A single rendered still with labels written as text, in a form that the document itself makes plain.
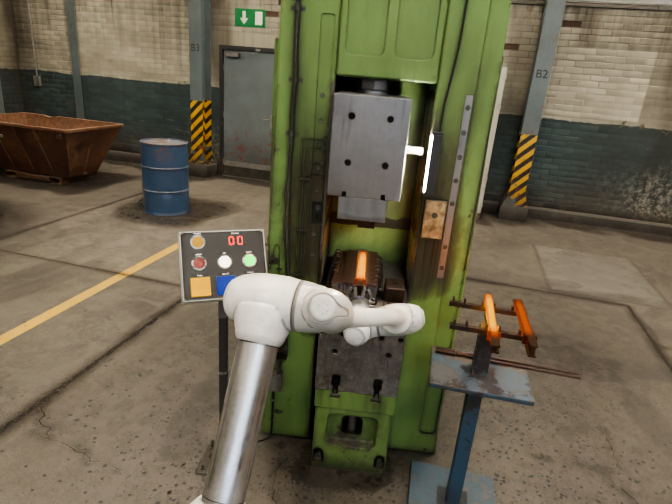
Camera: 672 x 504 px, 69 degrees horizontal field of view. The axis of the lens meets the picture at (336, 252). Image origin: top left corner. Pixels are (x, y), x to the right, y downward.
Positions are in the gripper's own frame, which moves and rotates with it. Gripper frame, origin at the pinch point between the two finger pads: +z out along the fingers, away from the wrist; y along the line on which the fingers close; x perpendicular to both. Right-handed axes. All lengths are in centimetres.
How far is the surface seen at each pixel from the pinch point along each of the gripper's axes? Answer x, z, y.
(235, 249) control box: 13, -6, -52
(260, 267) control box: 6.5, -5.7, -41.5
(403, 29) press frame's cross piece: 101, 23, 7
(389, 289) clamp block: -2.5, 5.2, 12.9
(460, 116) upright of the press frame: 71, 21, 34
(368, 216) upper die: 29.2, 6.1, 0.5
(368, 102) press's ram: 74, 7, -4
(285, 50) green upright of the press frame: 90, 22, -39
